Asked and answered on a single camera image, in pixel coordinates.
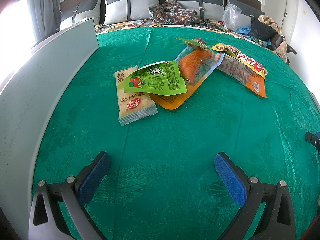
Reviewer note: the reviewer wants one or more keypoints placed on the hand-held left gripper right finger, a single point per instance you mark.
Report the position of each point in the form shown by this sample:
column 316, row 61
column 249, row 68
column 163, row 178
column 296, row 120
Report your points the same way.
column 231, row 180

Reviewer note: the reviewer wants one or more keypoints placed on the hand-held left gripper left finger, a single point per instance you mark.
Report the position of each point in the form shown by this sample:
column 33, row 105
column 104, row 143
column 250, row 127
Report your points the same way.
column 96, row 177

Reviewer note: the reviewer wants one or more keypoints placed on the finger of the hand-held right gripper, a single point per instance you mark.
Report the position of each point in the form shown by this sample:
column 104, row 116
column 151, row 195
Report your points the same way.
column 312, row 138

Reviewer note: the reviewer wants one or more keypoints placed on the beige rice cracker packet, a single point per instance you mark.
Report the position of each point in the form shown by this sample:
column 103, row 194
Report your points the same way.
column 132, row 107

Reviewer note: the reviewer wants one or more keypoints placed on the white cardboard box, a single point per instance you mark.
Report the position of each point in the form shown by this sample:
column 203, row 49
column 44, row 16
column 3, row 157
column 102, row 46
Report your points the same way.
column 25, row 105

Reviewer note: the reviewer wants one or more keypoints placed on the clear packet with orange edge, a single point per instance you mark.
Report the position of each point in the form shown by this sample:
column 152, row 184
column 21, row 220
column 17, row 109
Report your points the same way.
column 237, row 70

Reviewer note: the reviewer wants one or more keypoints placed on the yellow and red snack packet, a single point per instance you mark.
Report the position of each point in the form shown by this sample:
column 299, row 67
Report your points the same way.
column 240, row 53

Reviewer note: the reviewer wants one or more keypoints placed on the green snack packet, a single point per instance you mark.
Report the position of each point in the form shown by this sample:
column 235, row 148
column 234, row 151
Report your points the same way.
column 160, row 80

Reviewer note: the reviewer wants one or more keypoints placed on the orange chicken leg packet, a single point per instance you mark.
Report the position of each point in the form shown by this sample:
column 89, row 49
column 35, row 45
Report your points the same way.
column 191, row 65

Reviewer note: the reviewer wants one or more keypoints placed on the green-topped brown snack packet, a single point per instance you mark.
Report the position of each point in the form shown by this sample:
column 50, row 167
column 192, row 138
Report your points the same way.
column 198, row 42

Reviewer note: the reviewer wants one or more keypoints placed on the green patterned cloth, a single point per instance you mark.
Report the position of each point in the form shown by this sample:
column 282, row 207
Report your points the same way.
column 175, row 142

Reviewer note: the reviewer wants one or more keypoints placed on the dark brown chair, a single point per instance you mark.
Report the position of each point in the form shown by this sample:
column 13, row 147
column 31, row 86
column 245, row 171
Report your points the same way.
column 277, row 41

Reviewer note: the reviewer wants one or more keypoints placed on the beige patterned cloth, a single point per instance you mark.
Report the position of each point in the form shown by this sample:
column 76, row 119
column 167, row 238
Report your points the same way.
column 270, row 22

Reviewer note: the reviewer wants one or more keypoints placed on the blue cloth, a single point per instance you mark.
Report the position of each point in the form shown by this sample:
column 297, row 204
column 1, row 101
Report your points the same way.
column 243, row 30

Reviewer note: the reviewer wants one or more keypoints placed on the white door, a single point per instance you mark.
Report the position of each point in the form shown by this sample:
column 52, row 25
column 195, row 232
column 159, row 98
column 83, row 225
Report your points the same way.
column 292, row 10

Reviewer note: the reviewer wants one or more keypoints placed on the clear plastic bag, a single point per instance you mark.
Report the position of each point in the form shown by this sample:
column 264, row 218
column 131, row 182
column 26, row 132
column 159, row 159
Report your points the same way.
column 231, row 17

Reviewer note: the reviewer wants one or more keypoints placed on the bright window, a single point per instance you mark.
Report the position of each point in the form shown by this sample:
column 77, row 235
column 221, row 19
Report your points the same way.
column 15, row 30

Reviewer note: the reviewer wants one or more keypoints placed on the dark floral quilt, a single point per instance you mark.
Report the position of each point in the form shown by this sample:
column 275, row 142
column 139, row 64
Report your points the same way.
column 172, row 12

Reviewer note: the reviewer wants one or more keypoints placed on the grey curtain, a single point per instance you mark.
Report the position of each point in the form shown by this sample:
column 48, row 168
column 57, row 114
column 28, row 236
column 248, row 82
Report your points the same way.
column 45, row 7

